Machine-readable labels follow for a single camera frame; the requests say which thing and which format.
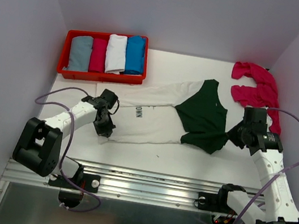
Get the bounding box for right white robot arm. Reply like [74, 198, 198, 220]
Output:
[215, 107, 299, 224]

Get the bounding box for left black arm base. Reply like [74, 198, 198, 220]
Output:
[48, 157, 101, 193]

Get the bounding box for blue rolled t-shirt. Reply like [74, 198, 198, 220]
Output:
[124, 36, 146, 75]

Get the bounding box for red plastic tray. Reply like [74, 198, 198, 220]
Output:
[56, 29, 149, 84]

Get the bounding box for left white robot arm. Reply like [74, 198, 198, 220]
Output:
[12, 89, 119, 188]

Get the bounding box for grey rolled t-shirt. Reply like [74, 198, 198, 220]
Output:
[64, 36, 93, 72]

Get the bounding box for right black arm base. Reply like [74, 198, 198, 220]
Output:
[193, 183, 246, 215]

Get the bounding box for cream and green t-shirt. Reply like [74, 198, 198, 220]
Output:
[97, 79, 228, 154]

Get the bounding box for magenta rolled t-shirt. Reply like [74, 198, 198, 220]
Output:
[88, 38, 108, 73]

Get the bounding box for white rolled t-shirt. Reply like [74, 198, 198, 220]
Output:
[105, 34, 128, 74]

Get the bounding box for magenta crumpled t-shirt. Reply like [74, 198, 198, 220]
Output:
[230, 61, 281, 135]

